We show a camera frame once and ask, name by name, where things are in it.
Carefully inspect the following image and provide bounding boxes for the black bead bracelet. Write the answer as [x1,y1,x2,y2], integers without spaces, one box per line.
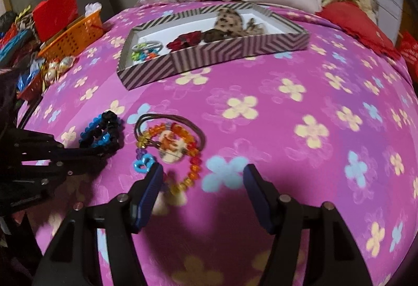
[79,110,125,156]

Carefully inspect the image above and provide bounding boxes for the orange bead bracelet with charm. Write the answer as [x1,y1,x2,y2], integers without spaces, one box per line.
[132,122,203,197]

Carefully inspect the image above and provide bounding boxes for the black white rope bracelet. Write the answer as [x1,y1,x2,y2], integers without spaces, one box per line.
[132,40,164,55]

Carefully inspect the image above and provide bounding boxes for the leopard print hair bow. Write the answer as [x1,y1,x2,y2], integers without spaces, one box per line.
[214,8,266,37]

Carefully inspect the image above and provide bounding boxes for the brown fabric scrunchie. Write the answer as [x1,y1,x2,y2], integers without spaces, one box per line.
[202,28,230,43]

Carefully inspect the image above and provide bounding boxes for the red small bowl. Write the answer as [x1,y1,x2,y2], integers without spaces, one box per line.
[17,73,43,103]

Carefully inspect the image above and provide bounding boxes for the painted egg ornaments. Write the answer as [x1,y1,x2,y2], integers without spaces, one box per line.
[43,56,77,86]

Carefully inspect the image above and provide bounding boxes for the orange plastic basket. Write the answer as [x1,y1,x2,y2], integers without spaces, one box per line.
[38,10,105,60]

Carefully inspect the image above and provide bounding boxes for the pink floral bedspread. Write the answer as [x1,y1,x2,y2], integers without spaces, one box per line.
[27,4,417,285]

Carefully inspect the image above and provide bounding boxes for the red paper bag left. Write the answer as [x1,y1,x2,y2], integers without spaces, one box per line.
[33,0,79,42]

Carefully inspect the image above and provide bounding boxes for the red satin hair bow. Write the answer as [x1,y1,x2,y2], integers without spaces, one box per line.
[166,31,202,52]

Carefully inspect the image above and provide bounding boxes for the red shopping bag right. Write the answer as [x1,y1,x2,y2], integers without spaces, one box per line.
[397,30,418,83]

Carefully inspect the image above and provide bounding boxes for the striped white tray box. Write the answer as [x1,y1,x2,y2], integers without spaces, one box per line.
[116,3,310,90]

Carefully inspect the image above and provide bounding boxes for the red ruffled cushion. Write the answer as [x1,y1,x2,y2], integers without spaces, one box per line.
[316,1,401,61]

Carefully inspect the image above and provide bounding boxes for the brown elastic hair tie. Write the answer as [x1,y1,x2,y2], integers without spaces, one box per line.
[134,113,207,151]

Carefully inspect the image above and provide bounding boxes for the colourful bead bracelet in tray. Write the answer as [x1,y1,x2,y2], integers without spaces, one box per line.
[131,44,161,65]

